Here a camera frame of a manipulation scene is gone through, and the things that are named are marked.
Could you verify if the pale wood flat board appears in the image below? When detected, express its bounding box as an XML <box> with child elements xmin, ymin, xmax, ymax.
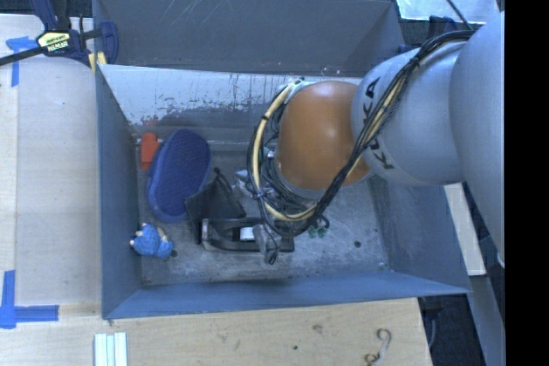
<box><xmin>15</xmin><ymin>55</ymin><xmax>105</xmax><ymax>308</ymax></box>

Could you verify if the orange small block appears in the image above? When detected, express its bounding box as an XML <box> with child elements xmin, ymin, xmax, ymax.
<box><xmin>140</xmin><ymin>132</ymin><xmax>161</xmax><ymax>171</ymax></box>

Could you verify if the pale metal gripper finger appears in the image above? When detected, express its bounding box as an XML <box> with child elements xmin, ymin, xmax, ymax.
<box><xmin>202</xmin><ymin>237</ymin><xmax>242</xmax><ymax>252</ymax></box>
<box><xmin>202</xmin><ymin>218</ymin><xmax>242</xmax><ymax>231</ymax></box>

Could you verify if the black folded wedge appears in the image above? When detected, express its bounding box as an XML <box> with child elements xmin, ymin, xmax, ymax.
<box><xmin>184</xmin><ymin>167</ymin><xmax>248</xmax><ymax>245</ymax></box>

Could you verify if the blue toy figure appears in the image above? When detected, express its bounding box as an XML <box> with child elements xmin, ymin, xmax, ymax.
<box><xmin>129</xmin><ymin>222</ymin><xmax>178</xmax><ymax>261</ymax></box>

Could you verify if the grey metal bin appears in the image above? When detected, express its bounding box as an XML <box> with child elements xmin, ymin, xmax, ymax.
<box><xmin>90</xmin><ymin>0</ymin><xmax>474</xmax><ymax>321</ymax></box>

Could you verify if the blue dotted oval slipper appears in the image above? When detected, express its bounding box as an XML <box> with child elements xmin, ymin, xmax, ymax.
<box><xmin>146</xmin><ymin>128</ymin><xmax>213</xmax><ymax>225</ymax></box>

